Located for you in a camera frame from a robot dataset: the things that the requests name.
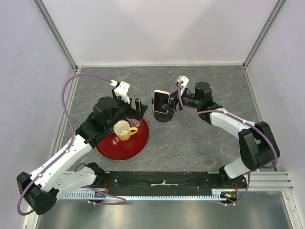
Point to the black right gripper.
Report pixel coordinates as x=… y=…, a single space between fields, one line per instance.
x=171 y=107

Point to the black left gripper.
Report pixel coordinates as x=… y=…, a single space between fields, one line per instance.
x=137 y=113

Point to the phone with pink case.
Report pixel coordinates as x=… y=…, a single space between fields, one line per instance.
x=160 y=98

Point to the black phone stand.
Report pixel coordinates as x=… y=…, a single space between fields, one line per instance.
x=162 y=117

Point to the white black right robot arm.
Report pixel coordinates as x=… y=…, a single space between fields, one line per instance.
x=258 y=148

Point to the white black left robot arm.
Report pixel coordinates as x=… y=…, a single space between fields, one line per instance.
x=98 y=125

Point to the clear drinking glass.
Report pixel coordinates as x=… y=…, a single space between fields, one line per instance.
x=133 y=122

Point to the yellow mug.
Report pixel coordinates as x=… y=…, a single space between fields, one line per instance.
x=123 y=130

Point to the red round tray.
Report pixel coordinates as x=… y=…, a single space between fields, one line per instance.
x=115 y=149

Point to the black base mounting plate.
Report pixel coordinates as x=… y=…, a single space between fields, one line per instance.
x=117 y=179

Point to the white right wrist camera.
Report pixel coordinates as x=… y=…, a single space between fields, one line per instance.
x=183 y=82

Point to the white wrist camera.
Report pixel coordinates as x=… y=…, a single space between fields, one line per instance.
x=183 y=82
x=122 y=90

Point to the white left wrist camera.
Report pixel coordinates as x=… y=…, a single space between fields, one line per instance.
x=122 y=90

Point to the light blue cable duct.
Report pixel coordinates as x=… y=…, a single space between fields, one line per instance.
x=158 y=195

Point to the aluminium frame rail front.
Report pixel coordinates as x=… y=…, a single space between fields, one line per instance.
x=255 y=180

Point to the aluminium frame post left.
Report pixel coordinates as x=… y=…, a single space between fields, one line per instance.
x=55 y=32

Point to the aluminium frame post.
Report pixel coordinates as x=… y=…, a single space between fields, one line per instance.
x=264 y=31
x=55 y=32

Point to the aluminium frame post right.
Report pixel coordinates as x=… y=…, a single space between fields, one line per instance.
x=264 y=31

